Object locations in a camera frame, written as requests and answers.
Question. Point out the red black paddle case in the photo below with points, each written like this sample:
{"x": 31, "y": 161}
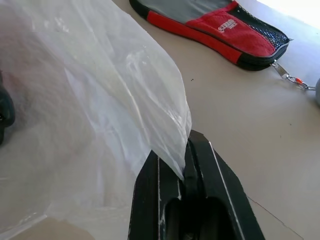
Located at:
{"x": 200, "y": 25}

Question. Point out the black rounded object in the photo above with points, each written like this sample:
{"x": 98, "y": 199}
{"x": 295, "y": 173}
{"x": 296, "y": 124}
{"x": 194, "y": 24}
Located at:
{"x": 6, "y": 112}

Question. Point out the translucent white plastic bag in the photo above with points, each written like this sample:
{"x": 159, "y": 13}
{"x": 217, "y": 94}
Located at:
{"x": 87, "y": 100}

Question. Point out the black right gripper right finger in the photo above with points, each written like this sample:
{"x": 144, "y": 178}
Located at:
{"x": 220, "y": 200}

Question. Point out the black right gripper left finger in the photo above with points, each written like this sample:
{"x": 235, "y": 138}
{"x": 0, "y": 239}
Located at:
{"x": 150, "y": 200}

